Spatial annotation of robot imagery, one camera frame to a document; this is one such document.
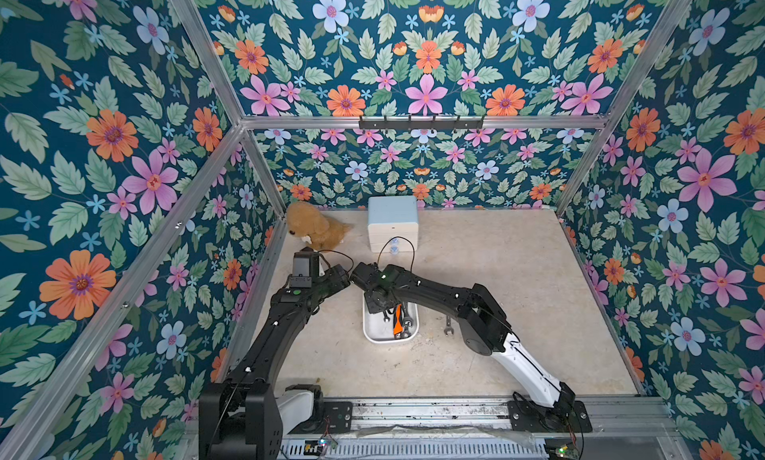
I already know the orange handled adjustable wrench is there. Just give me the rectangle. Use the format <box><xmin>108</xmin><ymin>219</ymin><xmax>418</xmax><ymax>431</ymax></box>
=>
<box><xmin>392</xmin><ymin>304</ymin><xmax>404</xmax><ymax>339</ymax></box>

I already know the white plastic storage tray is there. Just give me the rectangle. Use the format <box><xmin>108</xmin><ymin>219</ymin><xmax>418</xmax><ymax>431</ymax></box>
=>
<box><xmin>363</xmin><ymin>301</ymin><xmax>420</xmax><ymax>345</ymax></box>

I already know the silver end wrench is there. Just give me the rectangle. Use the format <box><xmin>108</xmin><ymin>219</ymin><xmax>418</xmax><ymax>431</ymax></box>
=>
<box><xmin>443</xmin><ymin>317</ymin><xmax>455</xmax><ymax>337</ymax></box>

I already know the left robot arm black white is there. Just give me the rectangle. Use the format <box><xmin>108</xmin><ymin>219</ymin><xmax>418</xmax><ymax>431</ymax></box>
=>
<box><xmin>198</xmin><ymin>265</ymin><xmax>350</xmax><ymax>459</ymax></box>

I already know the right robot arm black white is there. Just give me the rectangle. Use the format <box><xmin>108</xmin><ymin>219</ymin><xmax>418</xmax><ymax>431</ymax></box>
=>
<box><xmin>351</xmin><ymin>263</ymin><xmax>576</xmax><ymax>430</ymax></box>

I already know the brown plush teddy dog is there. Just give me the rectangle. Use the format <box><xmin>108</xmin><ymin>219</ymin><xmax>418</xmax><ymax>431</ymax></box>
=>
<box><xmin>286</xmin><ymin>201</ymin><xmax>352</xmax><ymax>251</ymax></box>

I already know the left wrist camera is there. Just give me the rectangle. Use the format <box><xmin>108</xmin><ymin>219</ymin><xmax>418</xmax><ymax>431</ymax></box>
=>
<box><xmin>288</xmin><ymin>247</ymin><xmax>321</xmax><ymax>290</ymax></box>

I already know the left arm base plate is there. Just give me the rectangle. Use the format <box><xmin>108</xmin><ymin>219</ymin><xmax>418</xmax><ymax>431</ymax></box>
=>
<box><xmin>290</xmin><ymin>401</ymin><xmax>354</xmax><ymax>435</ymax></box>

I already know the aluminium front rail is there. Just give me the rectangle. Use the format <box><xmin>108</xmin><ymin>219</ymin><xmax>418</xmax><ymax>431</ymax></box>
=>
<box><xmin>277</xmin><ymin>395</ymin><xmax>692</xmax><ymax>459</ymax></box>

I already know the black hook rail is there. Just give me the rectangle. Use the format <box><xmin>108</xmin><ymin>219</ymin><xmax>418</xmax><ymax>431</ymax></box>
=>
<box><xmin>358</xmin><ymin>115</ymin><xmax>485</xmax><ymax>131</ymax></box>

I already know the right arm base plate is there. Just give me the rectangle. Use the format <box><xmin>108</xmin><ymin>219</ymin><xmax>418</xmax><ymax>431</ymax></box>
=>
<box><xmin>507</xmin><ymin>398</ymin><xmax>593</xmax><ymax>434</ymax></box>

